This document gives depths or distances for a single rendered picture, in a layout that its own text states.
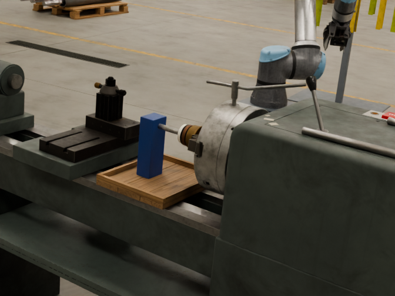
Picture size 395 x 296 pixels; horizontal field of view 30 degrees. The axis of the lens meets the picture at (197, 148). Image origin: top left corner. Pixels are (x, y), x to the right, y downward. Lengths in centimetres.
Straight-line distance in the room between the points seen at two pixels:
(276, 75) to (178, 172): 55
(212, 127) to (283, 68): 66
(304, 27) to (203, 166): 89
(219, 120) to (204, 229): 36
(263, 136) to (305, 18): 97
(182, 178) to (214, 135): 42
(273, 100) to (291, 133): 82
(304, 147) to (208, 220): 51
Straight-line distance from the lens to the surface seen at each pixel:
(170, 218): 250
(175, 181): 268
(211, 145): 234
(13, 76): 311
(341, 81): 745
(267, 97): 294
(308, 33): 301
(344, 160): 205
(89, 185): 271
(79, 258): 285
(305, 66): 296
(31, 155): 279
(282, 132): 214
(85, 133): 287
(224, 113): 238
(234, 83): 239
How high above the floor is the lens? 189
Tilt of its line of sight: 19 degrees down
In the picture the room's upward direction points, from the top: 6 degrees clockwise
